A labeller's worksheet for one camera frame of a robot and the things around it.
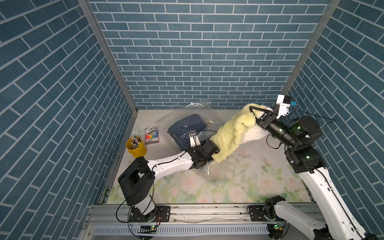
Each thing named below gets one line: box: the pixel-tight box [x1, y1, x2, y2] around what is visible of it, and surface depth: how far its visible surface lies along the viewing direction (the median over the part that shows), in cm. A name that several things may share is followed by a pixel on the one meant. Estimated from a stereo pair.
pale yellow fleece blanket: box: [210, 103, 273, 163], surface depth 65 cm
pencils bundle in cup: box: [131, 135, 142, 149], surface depth 83 cm
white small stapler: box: [145, 126, 156, 135], surface depth 105 cm
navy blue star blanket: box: [167, 114, 217, 150], surface depth 93 cm
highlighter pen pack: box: [145, 130, 160, 145], surface depth 104 cm
